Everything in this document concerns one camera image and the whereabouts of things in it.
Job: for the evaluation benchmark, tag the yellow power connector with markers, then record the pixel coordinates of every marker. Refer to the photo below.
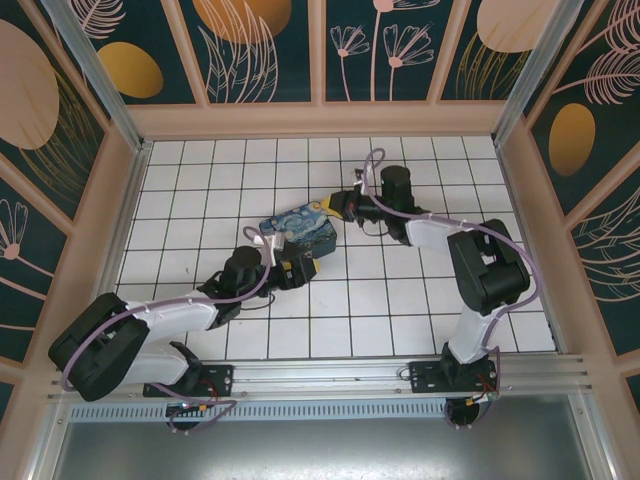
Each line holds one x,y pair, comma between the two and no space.
481,399

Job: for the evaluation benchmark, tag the grey metal sheet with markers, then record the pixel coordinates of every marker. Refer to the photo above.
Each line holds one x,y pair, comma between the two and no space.
325,450

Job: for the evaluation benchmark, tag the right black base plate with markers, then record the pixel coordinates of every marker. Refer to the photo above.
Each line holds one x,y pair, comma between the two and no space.
425,377

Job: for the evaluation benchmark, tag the starry night tin box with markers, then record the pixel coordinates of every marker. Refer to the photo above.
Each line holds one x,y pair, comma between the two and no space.
300,227

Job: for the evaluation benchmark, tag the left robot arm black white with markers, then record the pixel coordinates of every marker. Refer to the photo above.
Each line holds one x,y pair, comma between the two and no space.
175,317

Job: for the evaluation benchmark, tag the small circuit board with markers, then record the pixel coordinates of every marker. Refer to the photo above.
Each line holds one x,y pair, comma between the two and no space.
187,407

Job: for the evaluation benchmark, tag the aluminium mounting rail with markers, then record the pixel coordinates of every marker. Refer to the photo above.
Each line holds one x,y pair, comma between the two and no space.
325,372

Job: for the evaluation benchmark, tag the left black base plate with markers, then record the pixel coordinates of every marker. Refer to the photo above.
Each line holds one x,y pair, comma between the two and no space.
220,375

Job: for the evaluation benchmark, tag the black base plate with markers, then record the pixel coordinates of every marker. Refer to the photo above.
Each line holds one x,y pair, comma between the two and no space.
425,377
220,375

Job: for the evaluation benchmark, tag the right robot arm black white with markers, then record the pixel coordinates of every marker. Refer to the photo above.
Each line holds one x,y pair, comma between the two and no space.
492,270

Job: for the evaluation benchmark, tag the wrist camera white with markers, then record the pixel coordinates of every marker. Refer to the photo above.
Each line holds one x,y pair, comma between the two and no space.
274,243
358,176

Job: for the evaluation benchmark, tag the aluminium frame post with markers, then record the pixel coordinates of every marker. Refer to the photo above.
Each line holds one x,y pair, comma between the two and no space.
540,65
100,75

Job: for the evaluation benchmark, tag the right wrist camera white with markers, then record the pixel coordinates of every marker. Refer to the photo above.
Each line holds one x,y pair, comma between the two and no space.
358,176

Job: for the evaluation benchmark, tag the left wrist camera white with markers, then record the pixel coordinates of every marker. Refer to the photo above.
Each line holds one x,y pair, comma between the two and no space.
274,243

